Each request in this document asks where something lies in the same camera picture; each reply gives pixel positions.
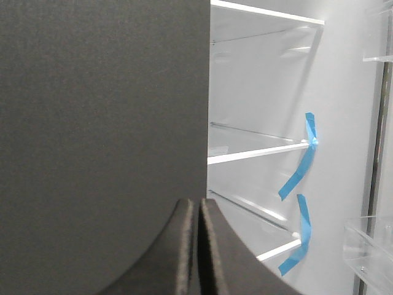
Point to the glass fridge shelf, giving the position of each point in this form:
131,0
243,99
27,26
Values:
227,144
263,231
231,21

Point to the middle glass fridge shelf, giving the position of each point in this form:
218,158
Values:
263,231

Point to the top glass fridge shelf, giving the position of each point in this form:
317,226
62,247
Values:
231,21

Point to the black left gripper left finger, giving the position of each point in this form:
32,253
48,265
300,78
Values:
166,266

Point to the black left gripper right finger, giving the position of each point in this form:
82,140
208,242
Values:
225,264

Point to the clear plastic door bin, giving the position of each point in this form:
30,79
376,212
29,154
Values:
367,250

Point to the upper glass fridge shelf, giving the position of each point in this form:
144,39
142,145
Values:
227,144

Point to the upper clear door bin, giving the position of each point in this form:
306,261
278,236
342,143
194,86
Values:
378,33

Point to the white fridge interior body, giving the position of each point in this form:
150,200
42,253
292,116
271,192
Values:
105,110

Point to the upper blue tape strip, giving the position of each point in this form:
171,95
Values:
306,160

